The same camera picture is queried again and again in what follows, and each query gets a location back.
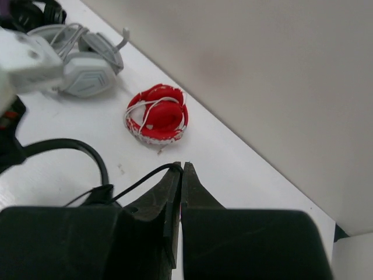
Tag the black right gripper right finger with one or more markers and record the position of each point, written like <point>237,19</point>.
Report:
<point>221,243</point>

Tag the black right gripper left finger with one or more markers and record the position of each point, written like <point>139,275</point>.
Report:
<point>97,240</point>

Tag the black Panasonic wired headphones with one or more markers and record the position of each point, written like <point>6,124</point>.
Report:
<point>80,167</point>

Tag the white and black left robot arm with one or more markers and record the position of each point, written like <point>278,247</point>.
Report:
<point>28,64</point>

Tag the red white wrapped headphones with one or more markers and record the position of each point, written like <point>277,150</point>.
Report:
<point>157,116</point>

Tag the black headphones at back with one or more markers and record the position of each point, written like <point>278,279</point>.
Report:
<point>28,15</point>

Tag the grey white gaming headset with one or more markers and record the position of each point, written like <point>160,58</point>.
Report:
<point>91,60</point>

